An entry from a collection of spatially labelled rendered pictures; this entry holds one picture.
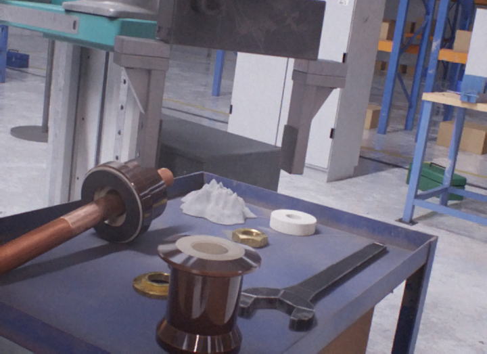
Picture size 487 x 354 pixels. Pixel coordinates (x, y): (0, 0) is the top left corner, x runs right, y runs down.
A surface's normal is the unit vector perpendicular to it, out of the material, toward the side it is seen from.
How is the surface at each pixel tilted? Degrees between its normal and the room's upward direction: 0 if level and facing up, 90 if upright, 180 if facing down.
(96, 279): 0
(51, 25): 90
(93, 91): 90
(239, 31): 90
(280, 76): 90
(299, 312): 0
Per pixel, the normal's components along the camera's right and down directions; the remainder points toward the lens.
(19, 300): 0.13, -0.97
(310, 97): 0.34, 0.25
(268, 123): -0.60, 0.09
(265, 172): 0.74, 0.24
